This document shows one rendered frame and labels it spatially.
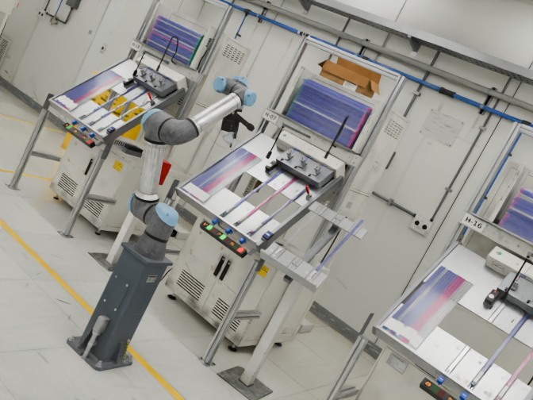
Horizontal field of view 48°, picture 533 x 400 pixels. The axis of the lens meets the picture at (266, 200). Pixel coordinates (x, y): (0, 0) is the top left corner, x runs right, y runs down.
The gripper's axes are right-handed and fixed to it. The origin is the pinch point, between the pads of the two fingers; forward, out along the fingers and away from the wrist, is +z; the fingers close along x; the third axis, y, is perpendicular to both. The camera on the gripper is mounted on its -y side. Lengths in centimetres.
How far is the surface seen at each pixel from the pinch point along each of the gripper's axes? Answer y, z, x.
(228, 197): -6, 31, -48
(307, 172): -49, 9, -46
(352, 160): -73, -3, -45
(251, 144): -17, 1, -84
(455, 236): -123, 24, 2
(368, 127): -77, -23, -41
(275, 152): -32, 3, -74
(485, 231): -133, 17, 13
